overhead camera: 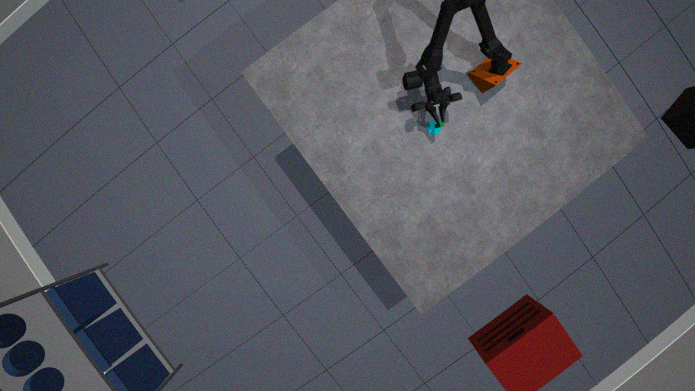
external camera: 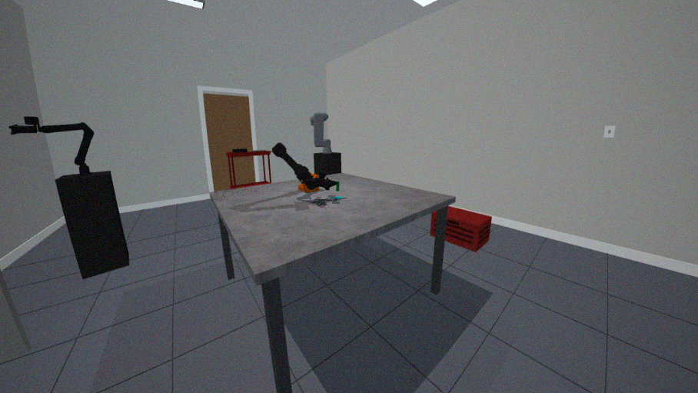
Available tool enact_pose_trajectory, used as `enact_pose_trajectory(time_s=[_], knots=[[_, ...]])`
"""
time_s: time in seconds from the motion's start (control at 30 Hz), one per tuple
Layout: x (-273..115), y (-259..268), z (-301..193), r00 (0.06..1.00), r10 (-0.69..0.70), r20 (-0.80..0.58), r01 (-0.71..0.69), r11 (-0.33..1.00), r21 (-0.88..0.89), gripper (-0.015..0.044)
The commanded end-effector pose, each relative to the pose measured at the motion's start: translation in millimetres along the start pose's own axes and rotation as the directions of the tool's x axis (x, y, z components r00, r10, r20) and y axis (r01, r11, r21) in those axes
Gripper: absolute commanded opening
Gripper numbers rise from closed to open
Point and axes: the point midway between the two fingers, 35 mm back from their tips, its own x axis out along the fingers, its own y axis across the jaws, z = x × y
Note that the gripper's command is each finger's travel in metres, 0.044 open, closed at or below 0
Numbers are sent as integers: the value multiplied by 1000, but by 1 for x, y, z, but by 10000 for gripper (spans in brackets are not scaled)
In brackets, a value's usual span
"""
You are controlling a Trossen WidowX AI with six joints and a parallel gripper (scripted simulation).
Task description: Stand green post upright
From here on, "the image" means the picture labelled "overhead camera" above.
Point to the teal flat circle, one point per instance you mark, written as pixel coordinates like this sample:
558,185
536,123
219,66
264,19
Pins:
432,129

